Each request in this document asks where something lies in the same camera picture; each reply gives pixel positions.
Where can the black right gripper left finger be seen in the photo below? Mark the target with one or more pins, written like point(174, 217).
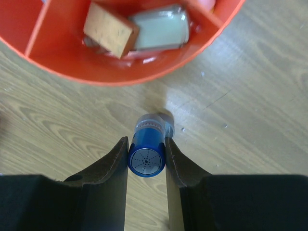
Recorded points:
point(93, 199)

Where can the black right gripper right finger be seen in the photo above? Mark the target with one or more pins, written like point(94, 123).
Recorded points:
point(200, 201)

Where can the blue glue stick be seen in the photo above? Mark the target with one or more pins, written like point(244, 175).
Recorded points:
point(146, 157)

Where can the small orange eraser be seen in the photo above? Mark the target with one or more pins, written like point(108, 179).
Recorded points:
point(108, 30)

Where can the orange round pen organizer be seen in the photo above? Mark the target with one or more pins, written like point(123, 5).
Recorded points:
point(49, 34)

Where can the green correction tape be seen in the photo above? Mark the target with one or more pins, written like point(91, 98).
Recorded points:
point(161, 29)

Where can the small grey round cap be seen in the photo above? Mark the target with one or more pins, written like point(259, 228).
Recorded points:
point(169, 124)

